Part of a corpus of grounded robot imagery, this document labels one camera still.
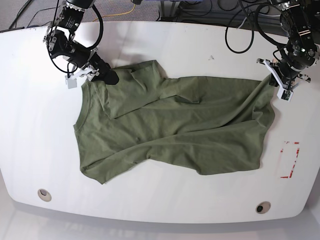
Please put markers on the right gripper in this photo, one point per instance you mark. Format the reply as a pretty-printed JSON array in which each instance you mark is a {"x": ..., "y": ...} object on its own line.
[{"x": 101, "y": 72}]

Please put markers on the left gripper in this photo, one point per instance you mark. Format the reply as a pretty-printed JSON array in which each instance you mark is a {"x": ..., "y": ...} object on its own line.
[{"x": 284, "y": 77}]

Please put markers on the green t-shirt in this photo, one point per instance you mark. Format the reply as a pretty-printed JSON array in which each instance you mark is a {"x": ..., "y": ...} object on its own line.
[{"x": 212, "y": 125}]

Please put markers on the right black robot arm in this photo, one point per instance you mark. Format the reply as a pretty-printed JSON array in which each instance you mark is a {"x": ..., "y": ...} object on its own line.
[{"x": 82, "y": 61}]

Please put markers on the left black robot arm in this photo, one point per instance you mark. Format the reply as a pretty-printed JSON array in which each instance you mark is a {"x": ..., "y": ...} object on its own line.
[{"x": 298, "y": 21}]

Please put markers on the red tape rectangle marking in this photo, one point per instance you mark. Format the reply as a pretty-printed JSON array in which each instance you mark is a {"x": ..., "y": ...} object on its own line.
[{"x": 288, "y": 158}]

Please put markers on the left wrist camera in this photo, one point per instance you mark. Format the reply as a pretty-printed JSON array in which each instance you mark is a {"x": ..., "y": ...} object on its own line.
[{"x": 287, "y": 95}]

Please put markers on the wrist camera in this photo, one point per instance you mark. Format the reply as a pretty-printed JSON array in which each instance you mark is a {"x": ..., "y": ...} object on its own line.
[
  {"x": 287, "y": 95},
  {"x": 71, "y": 82}
]

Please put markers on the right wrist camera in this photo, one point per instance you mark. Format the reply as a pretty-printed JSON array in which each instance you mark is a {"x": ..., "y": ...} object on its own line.
[{"x": 71, "y": 82}]

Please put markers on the right table cable grommet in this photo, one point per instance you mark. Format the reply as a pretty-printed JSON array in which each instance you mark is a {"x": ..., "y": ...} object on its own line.
[{"x": 263, "y": 207}]

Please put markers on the table cable grommet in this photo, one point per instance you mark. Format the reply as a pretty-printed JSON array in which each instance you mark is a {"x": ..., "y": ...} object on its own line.
[
  {"x": 44, "y": 195},
  {"x": 263, "y": 207}
]

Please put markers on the left table cable grommet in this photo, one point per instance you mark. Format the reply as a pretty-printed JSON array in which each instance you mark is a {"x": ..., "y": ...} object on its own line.
[{"x": 44, "y": 195}]

